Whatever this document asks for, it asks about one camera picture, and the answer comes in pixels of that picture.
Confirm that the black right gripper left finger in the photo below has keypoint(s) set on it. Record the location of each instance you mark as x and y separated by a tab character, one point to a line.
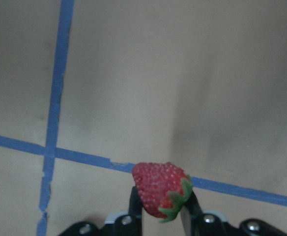
119	223

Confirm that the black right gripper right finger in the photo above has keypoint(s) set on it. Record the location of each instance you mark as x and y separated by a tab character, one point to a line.
198	222

